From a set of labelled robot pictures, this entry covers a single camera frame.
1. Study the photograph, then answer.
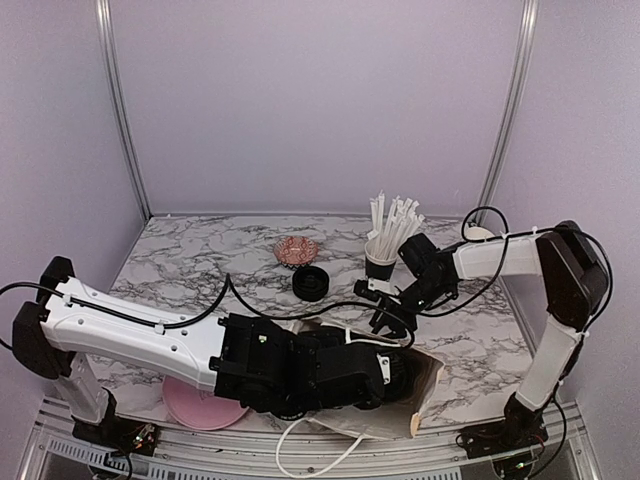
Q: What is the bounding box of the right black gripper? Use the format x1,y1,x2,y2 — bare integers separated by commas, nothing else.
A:
369,275,453,342

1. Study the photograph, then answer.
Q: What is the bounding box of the brown paper bag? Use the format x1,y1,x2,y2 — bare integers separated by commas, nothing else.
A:
274,314,449,477

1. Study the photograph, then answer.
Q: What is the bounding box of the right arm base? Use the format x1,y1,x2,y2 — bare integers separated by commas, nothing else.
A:
455,394,548,459

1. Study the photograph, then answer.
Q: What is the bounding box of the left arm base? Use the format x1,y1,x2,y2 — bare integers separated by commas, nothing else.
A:
72,390,159,457

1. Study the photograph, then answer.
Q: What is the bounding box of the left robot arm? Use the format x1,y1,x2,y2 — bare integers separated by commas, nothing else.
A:
10,257,411,445

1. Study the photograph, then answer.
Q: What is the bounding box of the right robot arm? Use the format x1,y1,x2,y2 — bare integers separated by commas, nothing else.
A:
354,220,613,448

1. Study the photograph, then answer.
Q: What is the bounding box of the black cup holding straws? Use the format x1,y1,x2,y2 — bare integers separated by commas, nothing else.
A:
364,240,398,281

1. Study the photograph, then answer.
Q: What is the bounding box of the bundle of white straws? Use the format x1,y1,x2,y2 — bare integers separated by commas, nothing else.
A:
365,190,425,263

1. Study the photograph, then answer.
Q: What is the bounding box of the stack of black lids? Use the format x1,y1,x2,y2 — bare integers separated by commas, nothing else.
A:
292,265,330,302

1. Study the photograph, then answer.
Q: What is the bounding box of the stack of paper cups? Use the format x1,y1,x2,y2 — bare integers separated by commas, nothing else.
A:
464,226,494,242

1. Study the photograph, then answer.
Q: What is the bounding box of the pink plate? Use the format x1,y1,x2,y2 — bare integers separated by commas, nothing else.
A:
162,377,248,431

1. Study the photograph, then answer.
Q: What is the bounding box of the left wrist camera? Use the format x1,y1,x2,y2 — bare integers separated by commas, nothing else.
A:
377,355,392,385

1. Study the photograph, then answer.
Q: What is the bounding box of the right aluminium frame post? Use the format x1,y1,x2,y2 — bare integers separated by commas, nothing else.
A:
477,0,540,207

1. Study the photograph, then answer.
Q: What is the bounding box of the aluminium frame post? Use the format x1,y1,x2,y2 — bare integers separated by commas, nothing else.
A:
95,0,153,223
477,0,540,207

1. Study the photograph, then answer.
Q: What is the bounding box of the left aluminium frame post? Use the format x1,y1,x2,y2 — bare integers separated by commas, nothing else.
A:
95,0,153,223

